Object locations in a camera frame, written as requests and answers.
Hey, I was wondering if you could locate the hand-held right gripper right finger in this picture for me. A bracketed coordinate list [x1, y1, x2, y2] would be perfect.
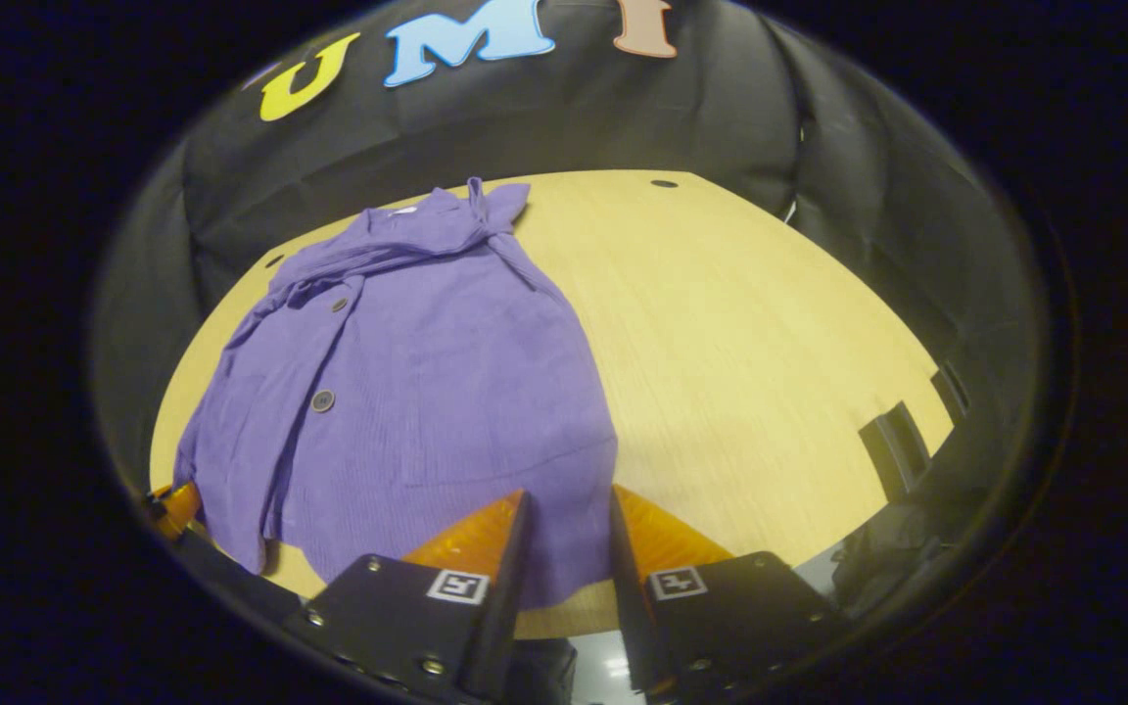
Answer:
[609, 484, 844, 701]

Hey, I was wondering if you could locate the purple knit cardigan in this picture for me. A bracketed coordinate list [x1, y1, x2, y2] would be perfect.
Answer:
[172, 176, 621, 610]

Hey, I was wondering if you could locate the black table edge bracket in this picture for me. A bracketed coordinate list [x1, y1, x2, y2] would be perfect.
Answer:
[929, 360, 972, 424]
[858, 399, 929, 502]

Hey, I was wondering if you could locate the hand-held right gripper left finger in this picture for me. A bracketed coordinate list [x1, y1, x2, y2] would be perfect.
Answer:
[295, 490, 533, 704]

